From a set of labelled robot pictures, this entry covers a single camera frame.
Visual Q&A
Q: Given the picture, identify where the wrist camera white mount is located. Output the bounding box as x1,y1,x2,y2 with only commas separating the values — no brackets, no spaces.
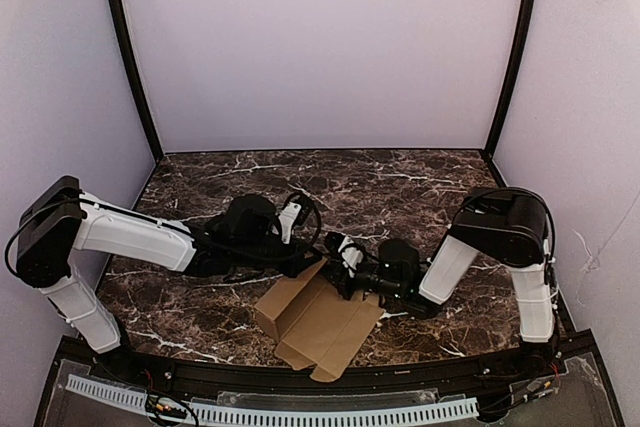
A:
324,232,367,278
278,193,313,244

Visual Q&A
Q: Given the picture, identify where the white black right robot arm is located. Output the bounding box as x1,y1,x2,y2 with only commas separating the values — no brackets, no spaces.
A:
321,187,557,344

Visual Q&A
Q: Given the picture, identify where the white slotted cable duct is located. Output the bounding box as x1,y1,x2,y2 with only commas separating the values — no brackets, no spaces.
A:
65,374,479,426

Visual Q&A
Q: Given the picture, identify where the black frame post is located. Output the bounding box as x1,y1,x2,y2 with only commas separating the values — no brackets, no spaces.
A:
482,0,535,162
107,0,164,163

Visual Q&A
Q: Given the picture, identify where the brown cardboard box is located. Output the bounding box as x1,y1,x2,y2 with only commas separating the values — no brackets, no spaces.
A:
254,259,385,383

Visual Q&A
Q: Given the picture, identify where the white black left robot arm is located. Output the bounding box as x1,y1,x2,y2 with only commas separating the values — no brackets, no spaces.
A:
4,176,322,354

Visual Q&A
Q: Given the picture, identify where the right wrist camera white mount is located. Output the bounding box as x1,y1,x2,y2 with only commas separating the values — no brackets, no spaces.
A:
324,232,367,278

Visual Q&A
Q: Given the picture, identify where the clear acrylic plate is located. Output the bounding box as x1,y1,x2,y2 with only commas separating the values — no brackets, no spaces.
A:
37,354,618,426

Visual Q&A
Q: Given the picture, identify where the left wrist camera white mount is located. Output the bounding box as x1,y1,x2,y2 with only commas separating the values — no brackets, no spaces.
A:
278,193,313,244

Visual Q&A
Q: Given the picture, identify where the black front rail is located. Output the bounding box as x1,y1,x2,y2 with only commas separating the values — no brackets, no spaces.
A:
60,333,607,426

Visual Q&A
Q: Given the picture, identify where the black left frame post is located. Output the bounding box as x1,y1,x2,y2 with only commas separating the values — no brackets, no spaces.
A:
107,0,164,163

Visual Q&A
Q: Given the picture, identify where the black right frame post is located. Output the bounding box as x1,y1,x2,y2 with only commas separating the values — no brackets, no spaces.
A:
482,0,535,162

